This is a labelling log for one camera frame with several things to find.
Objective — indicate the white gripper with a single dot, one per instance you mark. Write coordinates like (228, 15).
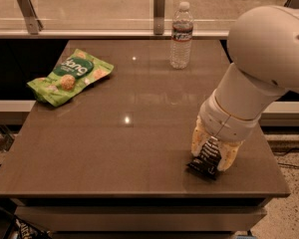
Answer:
(226, 122)

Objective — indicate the black rxbar chocolate wrapper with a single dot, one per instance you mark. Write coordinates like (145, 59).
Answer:
(208, 159)

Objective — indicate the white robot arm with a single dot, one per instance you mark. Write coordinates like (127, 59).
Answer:
(263, 45)

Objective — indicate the green rice chip bag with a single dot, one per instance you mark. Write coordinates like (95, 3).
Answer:
(69, 78)

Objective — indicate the dark snack bag under table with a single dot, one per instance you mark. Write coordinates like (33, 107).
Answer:
(20, 229)

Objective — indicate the clear plastic water bottle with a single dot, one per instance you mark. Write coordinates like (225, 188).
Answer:
(181, 36)

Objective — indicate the middle metal railing bracket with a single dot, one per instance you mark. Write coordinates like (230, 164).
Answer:
(158, 16)

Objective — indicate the left metal railing bracket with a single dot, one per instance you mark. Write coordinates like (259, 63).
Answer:
(32, 21)

